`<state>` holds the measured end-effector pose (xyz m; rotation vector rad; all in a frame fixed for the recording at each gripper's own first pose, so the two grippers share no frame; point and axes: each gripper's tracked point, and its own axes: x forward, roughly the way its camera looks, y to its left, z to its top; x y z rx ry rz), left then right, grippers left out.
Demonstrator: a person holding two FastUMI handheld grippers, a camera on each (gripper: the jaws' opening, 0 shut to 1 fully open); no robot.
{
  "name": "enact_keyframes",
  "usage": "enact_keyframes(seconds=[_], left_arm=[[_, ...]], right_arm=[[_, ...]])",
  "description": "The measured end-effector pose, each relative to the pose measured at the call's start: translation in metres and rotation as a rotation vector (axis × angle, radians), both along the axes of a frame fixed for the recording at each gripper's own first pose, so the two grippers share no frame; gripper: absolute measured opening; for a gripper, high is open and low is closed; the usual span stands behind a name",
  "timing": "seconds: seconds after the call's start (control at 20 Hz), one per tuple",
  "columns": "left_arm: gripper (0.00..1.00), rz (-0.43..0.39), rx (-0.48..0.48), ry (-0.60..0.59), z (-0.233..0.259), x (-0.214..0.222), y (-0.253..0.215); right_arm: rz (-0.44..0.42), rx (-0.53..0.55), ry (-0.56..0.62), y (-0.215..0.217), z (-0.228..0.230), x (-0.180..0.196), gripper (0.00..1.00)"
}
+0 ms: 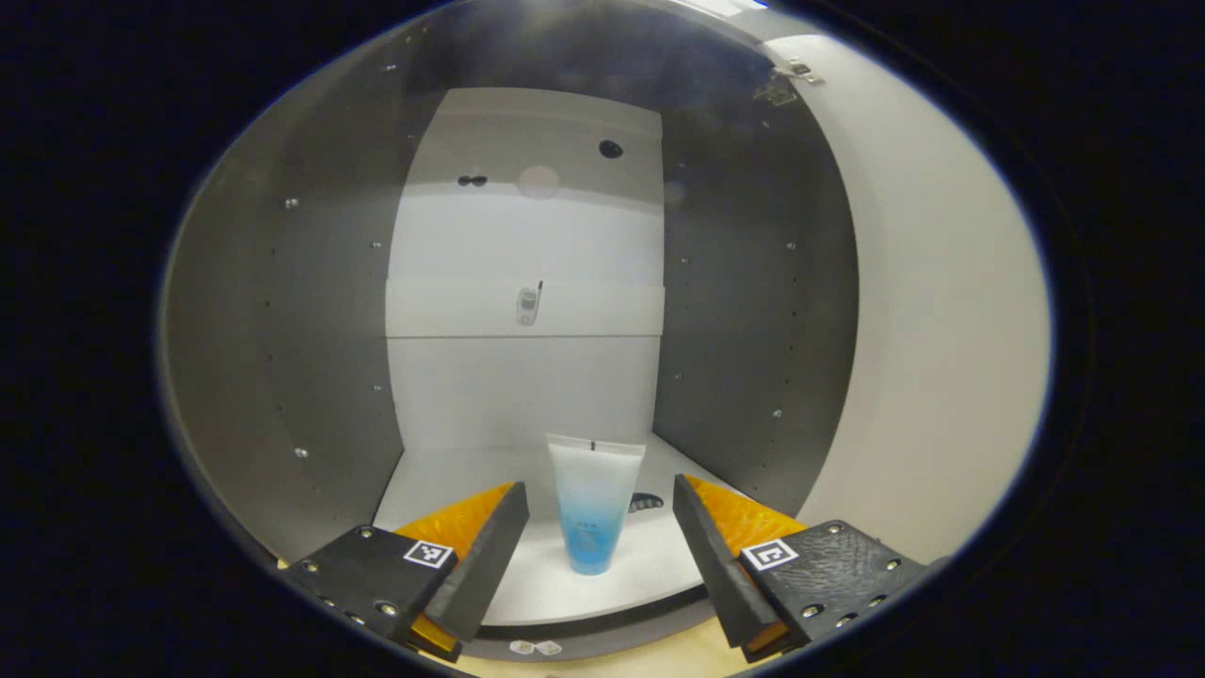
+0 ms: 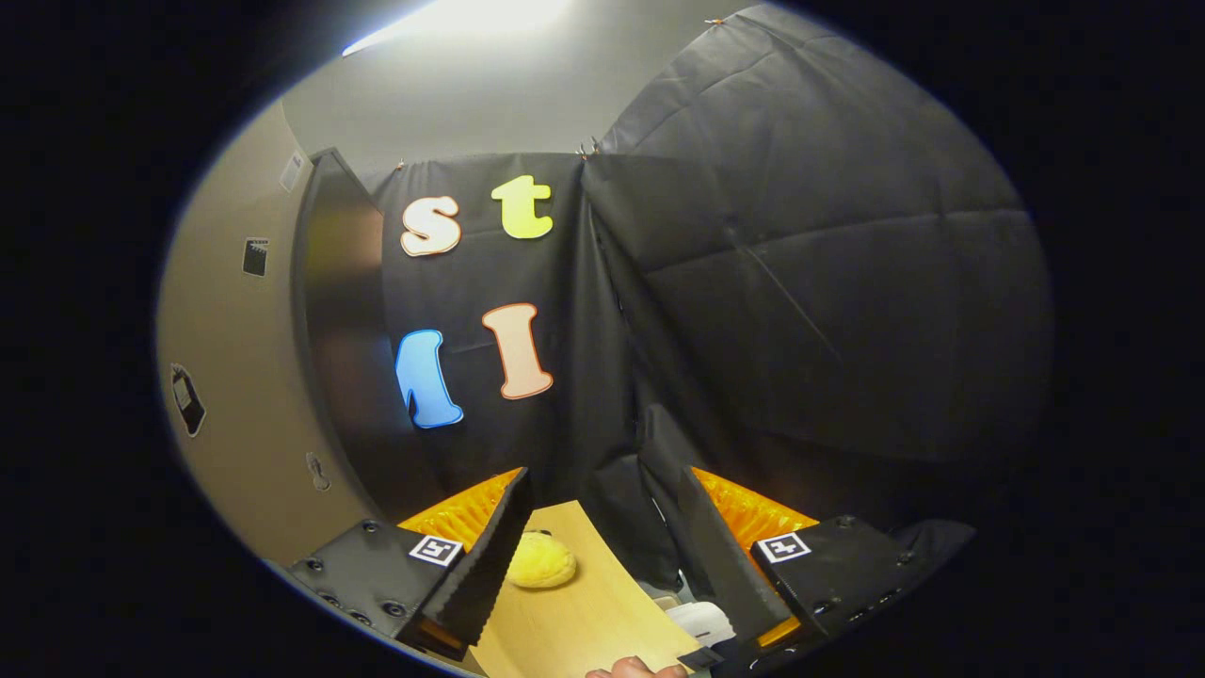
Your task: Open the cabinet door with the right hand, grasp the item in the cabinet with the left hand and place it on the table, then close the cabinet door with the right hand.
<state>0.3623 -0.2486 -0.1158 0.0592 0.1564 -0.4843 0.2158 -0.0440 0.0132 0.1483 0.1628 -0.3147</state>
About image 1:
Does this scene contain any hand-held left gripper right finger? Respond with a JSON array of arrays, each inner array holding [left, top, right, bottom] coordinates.
[[672, 476, 933, 665]]

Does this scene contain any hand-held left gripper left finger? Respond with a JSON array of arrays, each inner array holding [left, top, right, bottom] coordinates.
[[280, 482, 531, 660]]

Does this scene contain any blue and white bottle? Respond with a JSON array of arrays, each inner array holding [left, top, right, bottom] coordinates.
[[546, 433, 648, 576]]

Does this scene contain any grey cabinet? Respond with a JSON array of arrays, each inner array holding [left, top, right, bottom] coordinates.
[[160, 0, 862, 662]]

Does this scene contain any metal cabinet hinge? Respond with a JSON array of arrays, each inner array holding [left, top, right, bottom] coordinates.
[[753, 58, 827, 106]]

